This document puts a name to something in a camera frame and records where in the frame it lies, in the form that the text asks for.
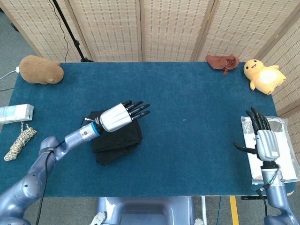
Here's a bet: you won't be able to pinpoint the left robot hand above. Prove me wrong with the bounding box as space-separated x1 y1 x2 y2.
99 100 150 133

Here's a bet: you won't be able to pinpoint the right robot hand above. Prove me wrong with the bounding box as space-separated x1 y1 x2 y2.
233 107 281 162

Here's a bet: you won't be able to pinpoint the black trousers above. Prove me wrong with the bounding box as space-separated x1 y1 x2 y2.
87 110 143 166

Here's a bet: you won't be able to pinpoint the clear plastic packaged sheet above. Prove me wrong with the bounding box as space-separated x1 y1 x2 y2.
240 116 298 186

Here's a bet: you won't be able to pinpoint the yellow chick plush toy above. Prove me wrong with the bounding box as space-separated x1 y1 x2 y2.
243 58 287 95

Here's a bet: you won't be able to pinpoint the blue table mat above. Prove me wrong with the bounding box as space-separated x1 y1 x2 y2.
8 61 296 199

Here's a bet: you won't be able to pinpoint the brown capybara plush toy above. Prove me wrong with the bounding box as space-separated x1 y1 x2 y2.
18 55 64 85

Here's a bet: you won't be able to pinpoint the crumpled brown cloth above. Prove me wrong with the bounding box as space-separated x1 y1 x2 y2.
205 54 240 75

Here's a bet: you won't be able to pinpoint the black tripod stand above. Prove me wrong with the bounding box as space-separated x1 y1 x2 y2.
52 0 96 63

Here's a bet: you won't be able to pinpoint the blue-grey robot torso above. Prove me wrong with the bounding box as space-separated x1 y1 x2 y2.
90 196 204 225

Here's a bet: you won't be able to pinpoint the white carton box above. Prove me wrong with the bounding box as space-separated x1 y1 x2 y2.
0 104 35 124

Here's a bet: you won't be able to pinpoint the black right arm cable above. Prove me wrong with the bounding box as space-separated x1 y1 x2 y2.
256 164 282 217

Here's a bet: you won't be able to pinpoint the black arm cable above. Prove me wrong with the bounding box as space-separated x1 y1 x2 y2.
256 164 282 217
37 140 67 225

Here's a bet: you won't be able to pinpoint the blue floor cable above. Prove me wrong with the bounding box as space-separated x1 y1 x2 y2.
217 196 222 225

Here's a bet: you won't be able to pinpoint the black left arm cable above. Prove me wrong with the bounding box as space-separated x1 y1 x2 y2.
37 140 67 225

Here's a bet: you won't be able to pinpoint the coiled braided rope bundle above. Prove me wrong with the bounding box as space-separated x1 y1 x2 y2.
3 121 38 162

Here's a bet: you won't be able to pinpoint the thin black hanging cable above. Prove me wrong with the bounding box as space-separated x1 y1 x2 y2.
52 0 69 62

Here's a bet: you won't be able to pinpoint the white power plug cable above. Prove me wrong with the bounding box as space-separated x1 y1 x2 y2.
0 67 21 80

